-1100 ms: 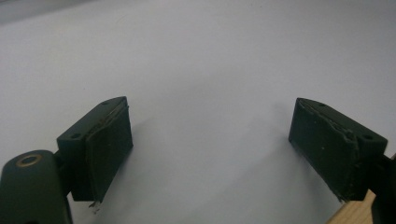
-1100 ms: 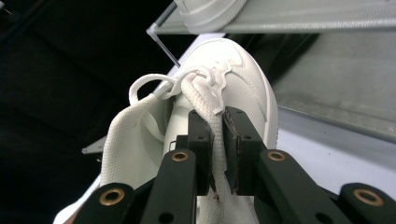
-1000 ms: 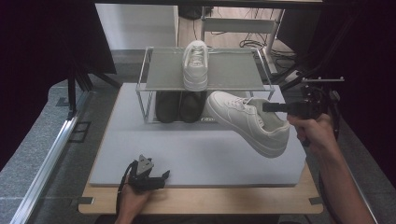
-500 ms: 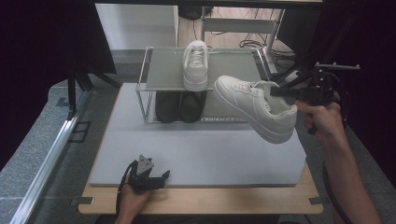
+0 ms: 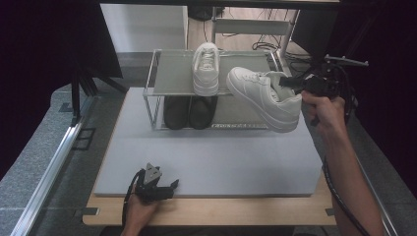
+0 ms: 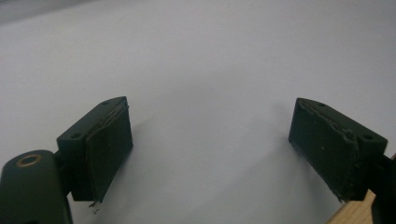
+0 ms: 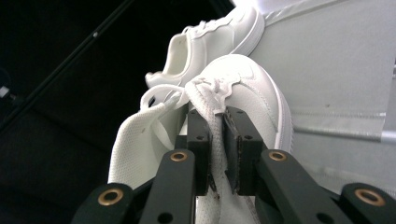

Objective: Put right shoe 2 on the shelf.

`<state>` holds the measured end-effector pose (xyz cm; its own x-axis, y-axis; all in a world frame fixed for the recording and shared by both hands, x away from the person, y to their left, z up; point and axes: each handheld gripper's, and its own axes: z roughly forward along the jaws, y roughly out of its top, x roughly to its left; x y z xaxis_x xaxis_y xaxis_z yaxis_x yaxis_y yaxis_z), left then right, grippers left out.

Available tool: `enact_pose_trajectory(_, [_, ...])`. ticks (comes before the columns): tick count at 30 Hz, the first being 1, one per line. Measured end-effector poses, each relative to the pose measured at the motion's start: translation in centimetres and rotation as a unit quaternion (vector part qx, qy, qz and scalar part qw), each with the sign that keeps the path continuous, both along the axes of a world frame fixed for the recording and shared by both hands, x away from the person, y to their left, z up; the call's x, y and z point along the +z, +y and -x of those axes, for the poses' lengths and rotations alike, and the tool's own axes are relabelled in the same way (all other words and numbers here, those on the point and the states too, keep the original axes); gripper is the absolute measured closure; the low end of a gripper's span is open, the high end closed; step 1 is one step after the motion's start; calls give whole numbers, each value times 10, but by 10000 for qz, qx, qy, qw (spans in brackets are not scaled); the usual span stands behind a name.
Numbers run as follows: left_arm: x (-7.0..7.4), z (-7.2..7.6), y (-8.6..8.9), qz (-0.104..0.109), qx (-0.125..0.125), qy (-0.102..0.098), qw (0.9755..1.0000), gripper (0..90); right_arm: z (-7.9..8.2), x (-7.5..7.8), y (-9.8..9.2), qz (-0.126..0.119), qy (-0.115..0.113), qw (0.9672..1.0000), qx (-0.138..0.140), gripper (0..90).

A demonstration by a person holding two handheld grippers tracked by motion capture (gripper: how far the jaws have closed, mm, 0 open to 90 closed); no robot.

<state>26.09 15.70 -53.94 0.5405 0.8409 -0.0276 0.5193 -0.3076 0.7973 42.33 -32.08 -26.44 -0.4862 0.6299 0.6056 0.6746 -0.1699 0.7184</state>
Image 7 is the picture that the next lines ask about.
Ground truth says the black metal pole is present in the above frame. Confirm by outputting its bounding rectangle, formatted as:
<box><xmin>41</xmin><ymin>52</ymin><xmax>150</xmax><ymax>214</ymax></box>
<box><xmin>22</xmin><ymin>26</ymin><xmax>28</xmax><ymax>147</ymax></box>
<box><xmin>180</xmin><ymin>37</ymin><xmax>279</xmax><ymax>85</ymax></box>
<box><xmin>0</xmin><ymin>0</ymin><xmax>135</xmax><ymax>130</ymax></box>

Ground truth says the dark curtain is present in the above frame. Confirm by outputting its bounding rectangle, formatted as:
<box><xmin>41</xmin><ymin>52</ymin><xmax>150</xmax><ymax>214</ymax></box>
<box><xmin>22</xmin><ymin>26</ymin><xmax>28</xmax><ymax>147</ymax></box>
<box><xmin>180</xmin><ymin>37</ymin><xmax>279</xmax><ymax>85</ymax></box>
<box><xmin>0</xmin><ymin>0</ymin><xmax>236</xmax><ymax>224</ymax></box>

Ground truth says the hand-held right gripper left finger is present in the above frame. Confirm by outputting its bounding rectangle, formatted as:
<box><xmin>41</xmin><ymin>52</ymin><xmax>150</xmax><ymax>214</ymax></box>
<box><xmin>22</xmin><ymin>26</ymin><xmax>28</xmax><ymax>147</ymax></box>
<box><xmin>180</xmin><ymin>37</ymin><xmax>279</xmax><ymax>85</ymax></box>
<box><xmin>174</xmin><ymin>108</ymin><xmax>214</xmax><ymax>197</ymax></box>

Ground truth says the white sneaker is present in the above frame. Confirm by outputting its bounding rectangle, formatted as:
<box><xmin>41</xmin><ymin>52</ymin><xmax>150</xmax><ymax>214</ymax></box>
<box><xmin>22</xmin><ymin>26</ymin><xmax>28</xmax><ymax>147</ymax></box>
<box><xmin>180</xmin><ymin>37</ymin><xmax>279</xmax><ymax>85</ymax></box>
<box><xmin>106</xmin><ymin>53</ymin><xmax>294</xmax><ymax>224</ymax></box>
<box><xmin>144</xmin><ymin>4</ymin><xmax>266</xmax><ymax>90</ymax></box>

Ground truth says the clear two-tier shoe rack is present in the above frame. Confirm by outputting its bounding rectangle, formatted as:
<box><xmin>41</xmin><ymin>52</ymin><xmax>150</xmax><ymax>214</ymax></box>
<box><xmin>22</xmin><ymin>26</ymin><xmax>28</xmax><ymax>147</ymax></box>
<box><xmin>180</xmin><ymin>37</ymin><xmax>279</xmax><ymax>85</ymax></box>
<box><xmin>232</xmin><ymin>0</ymin><xmax>396</xmax><ymax>200</ymax></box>

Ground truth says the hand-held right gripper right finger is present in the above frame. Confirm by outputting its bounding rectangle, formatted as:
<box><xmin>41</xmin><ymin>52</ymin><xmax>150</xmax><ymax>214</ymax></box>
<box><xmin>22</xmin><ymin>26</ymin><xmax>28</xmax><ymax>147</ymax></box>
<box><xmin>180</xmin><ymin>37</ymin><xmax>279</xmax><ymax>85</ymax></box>
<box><xmin>221</xmin><ymin>106</ymin><xmax>268</xmax><ymax>197</ymax></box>

